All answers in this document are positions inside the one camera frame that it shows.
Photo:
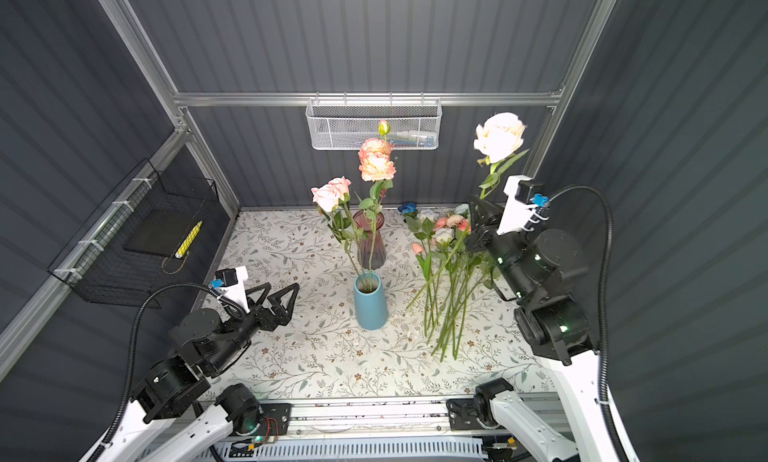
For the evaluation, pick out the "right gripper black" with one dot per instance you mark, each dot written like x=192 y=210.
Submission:
x=489 y=216

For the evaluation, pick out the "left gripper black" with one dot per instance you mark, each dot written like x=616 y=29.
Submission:
x=280 y=315

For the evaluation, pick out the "cream white rose stem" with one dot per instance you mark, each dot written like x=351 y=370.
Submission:
x=499 y=139

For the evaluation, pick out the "teal ceramic vase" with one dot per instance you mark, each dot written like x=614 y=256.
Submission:
x=371 y=308

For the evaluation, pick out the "pink glass vase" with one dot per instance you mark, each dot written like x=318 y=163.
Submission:
x=371 y=252

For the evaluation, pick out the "pale pink rose stem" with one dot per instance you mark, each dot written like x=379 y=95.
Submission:
x=325 y=200

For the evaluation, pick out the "peach peony stem with bud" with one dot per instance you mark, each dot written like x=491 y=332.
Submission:
x=376 y=167

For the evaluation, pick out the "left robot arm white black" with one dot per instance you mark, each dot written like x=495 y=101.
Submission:
x=205 y=347

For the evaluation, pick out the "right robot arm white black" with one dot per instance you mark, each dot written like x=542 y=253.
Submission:
x=541 y=274

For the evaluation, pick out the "bunch of artificial flowers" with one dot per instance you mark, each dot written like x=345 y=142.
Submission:
x=451 y=273

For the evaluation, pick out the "floral table mat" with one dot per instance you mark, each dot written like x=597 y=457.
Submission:
x=323 y=352

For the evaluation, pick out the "items in white basket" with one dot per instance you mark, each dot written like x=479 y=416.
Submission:
x=403 y=140

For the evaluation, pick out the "yellow pen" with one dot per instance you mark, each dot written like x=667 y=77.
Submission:
x=186 y=244

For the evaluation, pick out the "black pad in basket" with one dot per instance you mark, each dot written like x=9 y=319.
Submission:
x=160 y=233

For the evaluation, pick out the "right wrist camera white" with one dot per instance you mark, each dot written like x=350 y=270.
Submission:
x=519 y=204

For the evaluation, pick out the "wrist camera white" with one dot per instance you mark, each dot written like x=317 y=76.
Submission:
x=519 y=204
x=231 y=283

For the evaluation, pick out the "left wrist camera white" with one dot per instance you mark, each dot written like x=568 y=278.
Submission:
x=231 y=283

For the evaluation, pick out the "black wire basket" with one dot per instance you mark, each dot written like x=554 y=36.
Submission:
x=100 y=271

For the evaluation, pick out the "white wire mesh basket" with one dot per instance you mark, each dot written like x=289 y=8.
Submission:
x=330 y=123

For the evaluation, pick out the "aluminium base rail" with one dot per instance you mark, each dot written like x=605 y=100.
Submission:
x=374 y=417

